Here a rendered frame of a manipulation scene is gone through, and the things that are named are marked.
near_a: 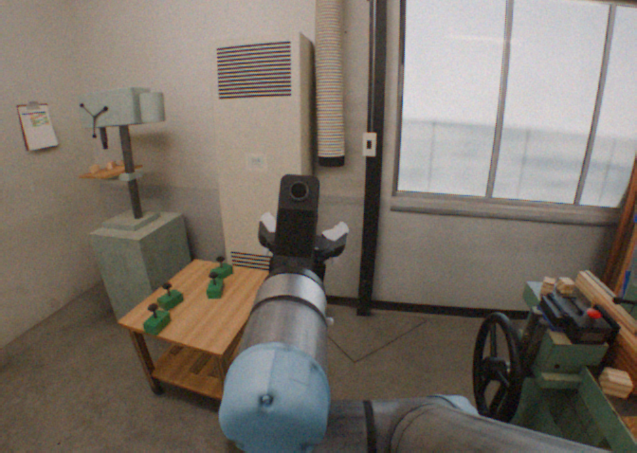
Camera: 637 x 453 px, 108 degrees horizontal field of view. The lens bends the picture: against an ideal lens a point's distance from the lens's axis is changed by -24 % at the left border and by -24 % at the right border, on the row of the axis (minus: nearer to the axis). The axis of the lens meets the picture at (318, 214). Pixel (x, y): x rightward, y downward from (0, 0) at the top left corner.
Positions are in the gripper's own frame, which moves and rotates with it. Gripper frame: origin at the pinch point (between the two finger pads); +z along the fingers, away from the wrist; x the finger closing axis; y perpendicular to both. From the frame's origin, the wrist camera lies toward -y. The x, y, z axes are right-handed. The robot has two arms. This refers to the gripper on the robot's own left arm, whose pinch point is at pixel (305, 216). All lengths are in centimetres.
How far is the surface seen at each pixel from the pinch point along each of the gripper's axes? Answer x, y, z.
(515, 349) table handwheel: 49, 23, -2
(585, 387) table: 66, 28, -9
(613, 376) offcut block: 66, 21, -13
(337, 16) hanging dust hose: 1, -67, 124
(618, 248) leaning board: 192, 27, 90
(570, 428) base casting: 67, 40, -12
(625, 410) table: 67, 25, -18
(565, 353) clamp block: 61, 22, -5
